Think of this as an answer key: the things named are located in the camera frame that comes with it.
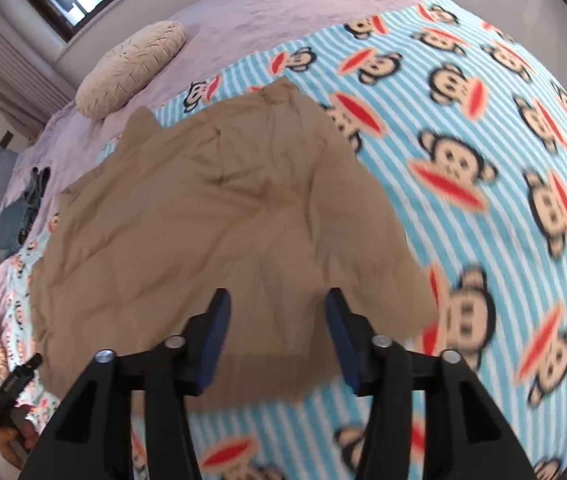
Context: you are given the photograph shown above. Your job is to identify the tan quilted jacket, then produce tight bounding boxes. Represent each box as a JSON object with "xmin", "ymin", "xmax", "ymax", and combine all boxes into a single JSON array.
[{"xmin": 30, "ymin": 78, "xmax": 437, "ymax": 410}]

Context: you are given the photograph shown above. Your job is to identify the lavender bedspread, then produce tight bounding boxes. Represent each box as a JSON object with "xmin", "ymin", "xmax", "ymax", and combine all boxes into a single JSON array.
[{"xmin": 0, "ymin": 0, "xmax": 434, "ymax": 441}]

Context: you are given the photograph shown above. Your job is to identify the left hand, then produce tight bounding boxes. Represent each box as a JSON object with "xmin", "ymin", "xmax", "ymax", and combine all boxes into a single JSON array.
[{"xmin": 0, "ymin": 404, "xmax": 40, "ymax": 470}]

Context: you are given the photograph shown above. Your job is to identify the cream knitted pillow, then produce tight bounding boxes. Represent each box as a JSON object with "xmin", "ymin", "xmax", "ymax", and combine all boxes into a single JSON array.
[{"xmin": 75, "ymin": 21, "xmax": 186, "ymax": 120}]

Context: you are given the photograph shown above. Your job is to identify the right lavender curtain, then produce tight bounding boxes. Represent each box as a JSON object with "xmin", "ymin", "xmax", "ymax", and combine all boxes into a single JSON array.
[{"xmin": 0, "ymin": 16, "xmax": 75, "ymax": 140}]

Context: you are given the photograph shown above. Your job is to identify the folded dark jeans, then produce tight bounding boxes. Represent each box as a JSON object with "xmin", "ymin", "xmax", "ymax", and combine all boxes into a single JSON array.
[{"xmin": 0, "ymin": 167, "xmax": 52, "ymax": 261}]

